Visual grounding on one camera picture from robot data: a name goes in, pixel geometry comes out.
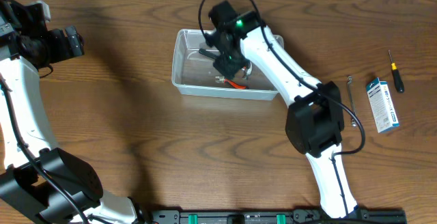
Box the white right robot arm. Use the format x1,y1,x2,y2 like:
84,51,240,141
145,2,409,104
204,1,357,218

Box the red handled pliers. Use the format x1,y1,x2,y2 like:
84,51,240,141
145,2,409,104
214,67,249,89

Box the clear plastic container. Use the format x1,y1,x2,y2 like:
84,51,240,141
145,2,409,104
171,29,279,100

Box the white blue cardboard box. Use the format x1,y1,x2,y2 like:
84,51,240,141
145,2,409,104
366,77,399,133

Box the black yellow screwdriver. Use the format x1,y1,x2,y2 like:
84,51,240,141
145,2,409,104
388,50,405,93

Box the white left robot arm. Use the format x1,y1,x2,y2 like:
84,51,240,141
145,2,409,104
1,0,146,223

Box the silver offset wrench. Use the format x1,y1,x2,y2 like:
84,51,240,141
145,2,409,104
347,76,358,128

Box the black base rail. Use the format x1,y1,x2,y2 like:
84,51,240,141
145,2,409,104
146,208,408,224

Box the small claw hammer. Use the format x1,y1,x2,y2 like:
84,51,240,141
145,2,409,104
199,48,253,79

